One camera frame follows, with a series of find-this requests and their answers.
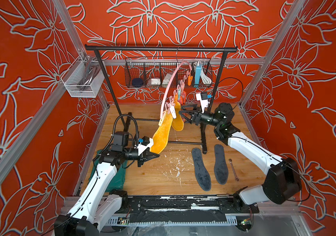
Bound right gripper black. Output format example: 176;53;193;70
180;106;223;130

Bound yellow insole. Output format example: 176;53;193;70
150;112;173;154
172;102;184;131

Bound yellow insole front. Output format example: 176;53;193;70
150;112;173;154

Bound pink clip hanger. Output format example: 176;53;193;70
158;60;194;124

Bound dark grey insole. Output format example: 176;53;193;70
191;148;211;191
214;144;229;185

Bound dark grey insole front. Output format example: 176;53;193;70
214;144;229;185

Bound red insole front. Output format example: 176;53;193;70
178;90;187;105

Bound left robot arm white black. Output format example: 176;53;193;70
52;131;159;236

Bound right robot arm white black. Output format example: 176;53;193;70
178;103;302;205

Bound grey item in basket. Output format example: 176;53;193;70
162;73;172;88

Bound black metal clothes rack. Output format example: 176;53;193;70
84;44;238;154

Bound light blue box in basket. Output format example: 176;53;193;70
193;62;202;88

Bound white box in basket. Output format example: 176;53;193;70
147;78;161;86

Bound dark blue round item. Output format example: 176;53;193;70
132;78;144;88

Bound silver wrench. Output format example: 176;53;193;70
228;159;239;182

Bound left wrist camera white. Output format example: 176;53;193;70
137;136;154;156

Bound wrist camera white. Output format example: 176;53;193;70
137;136;154;156
195;92;212;113

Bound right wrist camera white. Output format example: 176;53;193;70
195;92;212;113

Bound white cable in basket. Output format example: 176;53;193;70
200;70;213;86

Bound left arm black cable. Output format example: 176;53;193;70
112;113;139;139

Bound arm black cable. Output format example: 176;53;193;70
112;113;139;139
214;77;245;110

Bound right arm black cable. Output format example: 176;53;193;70
214;77;245;110

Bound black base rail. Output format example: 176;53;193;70
107;195;259;227

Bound black wire wall basket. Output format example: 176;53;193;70
124;59;214;88

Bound white mesh wall basket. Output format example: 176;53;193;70
61;58;105;98

